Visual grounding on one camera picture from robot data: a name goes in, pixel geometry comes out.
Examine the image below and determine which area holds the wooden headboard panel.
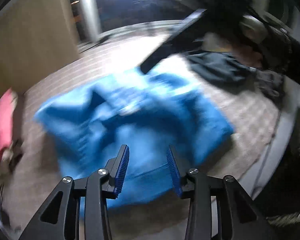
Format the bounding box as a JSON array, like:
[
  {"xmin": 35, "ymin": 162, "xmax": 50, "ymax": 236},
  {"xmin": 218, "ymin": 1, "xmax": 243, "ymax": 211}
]
[{"xmin": 0, "ymin": 0, "xmax": 79, "ymax": 97}]

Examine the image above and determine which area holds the pink garment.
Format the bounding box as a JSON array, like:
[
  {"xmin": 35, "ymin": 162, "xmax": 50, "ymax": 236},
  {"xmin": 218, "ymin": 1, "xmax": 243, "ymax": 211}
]
[{"xmin": 0, "ymin": 88, "xmax": 18, "ymax": 162}]

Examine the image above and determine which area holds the plaid bed sheet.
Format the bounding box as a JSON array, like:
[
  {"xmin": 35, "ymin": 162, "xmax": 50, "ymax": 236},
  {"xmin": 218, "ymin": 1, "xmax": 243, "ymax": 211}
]
[{"xmin": 2, "ymin": 33, "xmax": 279, "ymax": 239}]

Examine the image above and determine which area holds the dark grey garment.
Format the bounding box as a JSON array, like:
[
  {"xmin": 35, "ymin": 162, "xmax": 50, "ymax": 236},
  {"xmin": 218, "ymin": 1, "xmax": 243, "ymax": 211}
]
[{"xmin": 183, "ymin": 50, "xmax": 285, "ymax": 105}]

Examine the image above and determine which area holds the blue striped garment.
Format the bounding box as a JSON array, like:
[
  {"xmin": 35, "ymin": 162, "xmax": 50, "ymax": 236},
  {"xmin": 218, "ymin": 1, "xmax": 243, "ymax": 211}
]
[{"xmin": 34, "ymin": 67, "xmax": 234, "ymax": 208}]

